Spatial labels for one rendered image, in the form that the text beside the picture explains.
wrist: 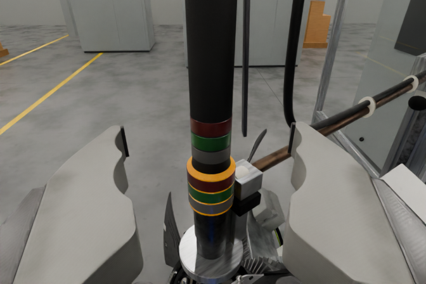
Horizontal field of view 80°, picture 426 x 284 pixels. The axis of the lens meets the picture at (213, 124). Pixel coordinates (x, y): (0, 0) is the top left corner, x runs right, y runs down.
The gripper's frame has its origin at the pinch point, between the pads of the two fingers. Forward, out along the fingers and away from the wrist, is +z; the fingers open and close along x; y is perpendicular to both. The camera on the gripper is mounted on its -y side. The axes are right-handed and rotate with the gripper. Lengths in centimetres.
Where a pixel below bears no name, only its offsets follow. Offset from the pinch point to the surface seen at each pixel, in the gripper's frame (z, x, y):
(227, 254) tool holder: 6.2, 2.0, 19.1
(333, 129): 17.9, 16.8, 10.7
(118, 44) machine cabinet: 701, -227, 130
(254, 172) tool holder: 9.1, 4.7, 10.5
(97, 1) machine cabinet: 699, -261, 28
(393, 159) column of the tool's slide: 50, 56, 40
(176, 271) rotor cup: 21, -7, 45
